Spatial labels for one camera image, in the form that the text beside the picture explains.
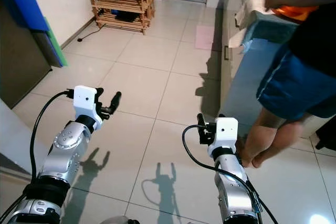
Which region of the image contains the green flat board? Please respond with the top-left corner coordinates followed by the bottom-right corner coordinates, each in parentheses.
top-left (44, 19), bottom-right (69, 68)

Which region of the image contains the person in blue shorts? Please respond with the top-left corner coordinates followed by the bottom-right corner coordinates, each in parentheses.
top-left (238, 5), bottom-right (336, 168)

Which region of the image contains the pink floor mat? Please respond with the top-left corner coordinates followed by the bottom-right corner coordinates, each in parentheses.
top-left (194, 25), bottom-right (215, 51)

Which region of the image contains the small black flat device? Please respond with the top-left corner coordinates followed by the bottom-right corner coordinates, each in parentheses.
top-left (114, 9), bottom-right (141, 23)

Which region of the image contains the dark grey tall cabinet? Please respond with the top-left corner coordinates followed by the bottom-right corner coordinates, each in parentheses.
top-left (0, 0), bottom-right (54, 110)

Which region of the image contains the white furniture panel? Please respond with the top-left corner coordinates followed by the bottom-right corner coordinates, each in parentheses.
top-left (0, 101), bottom-right (33, 180)

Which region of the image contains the wooden shelf rack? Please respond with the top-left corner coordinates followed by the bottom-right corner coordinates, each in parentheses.
top-left (82, 0), bottom-right (156, 35)

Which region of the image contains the black bulky object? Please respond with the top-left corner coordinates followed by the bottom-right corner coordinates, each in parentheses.
top-left (314, 113), bottom-right (336, 152)

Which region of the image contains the white towel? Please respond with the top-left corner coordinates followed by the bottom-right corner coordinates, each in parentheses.
top-left (231, 0), bottom-right (269, 49)

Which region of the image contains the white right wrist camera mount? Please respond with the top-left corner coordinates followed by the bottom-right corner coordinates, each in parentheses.
top-left (207, 118), bottom-right (238, 159)

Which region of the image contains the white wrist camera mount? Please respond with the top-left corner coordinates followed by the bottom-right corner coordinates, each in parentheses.
top-left (207, 118), bottom-right (238, 159)
top-left (73, 86), bottom-right (103, 125)

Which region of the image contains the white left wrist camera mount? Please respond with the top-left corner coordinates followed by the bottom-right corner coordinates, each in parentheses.
top-left (73, 86), bottom-right (103, 125)

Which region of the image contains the thin black floor cable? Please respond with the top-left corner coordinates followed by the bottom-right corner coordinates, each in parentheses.
top-left (77, 23), bottom-right (103, 42)

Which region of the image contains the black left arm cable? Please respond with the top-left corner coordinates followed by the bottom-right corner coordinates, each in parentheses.
top-left (0, 89), bottom-right (75, 224)

